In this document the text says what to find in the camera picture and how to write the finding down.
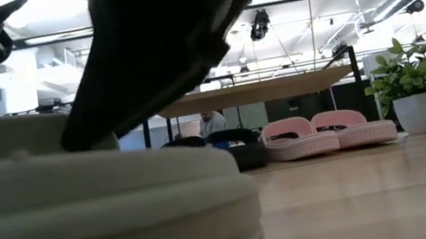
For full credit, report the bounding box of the wooden shelf with black frame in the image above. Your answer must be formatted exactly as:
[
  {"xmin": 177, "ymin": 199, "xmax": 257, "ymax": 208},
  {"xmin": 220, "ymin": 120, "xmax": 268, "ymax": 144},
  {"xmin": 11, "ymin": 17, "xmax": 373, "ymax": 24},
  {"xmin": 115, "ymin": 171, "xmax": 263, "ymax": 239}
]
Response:
[{"xmin": 133, "ymin": 43, "xmax": 371, "ymax": 162}]

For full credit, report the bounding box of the black hanging ceiling reel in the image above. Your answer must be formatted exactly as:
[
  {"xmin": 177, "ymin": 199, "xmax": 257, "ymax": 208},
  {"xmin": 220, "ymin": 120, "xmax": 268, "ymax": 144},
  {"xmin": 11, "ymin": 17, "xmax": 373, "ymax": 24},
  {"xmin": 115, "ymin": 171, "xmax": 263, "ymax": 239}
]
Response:
[
  {"xmin": 245, "ymin": 7, "xmax": 274, "ymax": 43},
  {"xmin": 404, "ymin": 0, "xmax": 426, "ymax": 16}
]

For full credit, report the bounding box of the black slide sandal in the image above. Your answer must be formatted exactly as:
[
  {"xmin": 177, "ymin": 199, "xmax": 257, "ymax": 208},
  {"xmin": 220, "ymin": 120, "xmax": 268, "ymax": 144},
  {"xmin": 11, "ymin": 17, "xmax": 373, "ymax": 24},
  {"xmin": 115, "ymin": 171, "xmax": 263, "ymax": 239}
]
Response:
[
  {"xmin": 203, "ymin": 122, "xmax": 272, "ymax": 178},
  {"xmin": 160, "ymin": 133, "xmax": 208, "ymax": 155}
]

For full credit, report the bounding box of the person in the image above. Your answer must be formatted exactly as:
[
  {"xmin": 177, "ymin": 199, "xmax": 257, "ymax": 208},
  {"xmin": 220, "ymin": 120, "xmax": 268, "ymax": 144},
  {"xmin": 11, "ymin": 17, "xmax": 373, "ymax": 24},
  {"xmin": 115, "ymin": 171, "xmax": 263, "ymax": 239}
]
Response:
[{"xmin": 196, "ymin": 108, "xmax": 229, "ymax": 140}]

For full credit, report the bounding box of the grey slide sandal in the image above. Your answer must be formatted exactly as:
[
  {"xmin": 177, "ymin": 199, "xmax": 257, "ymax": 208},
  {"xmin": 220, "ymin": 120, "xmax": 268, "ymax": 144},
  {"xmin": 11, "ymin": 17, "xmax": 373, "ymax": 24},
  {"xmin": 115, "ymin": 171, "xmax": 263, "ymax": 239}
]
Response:
[
  {"xmin": 0, "ymin": 112, "xmax": 269, "ymax": 239},
  {"xmin": 0, "ymin": 87, "xmax": 121, "ymax": 172}
]

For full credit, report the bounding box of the pink slide sandal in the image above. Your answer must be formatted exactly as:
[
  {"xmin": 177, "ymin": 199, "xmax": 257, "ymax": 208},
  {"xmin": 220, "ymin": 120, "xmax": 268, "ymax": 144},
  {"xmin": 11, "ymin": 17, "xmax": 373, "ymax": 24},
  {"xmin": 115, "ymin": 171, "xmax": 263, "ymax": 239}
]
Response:
[
  {"xmin": 309, "ymin": 100, "xmax": 400, "ymax": 156},
  {"xmin": 257, "ymin": 109, "xmax": 343, "ymax": 166}
]

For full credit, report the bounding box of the green plant in white pot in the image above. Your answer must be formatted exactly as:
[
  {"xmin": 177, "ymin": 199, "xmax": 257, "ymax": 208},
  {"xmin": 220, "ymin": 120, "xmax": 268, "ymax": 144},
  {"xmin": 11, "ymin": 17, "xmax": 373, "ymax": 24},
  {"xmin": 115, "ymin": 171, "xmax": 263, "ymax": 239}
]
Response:
[{"xmin": 356, "ymin": 32, "xmax": 426, "ymax": 144}]

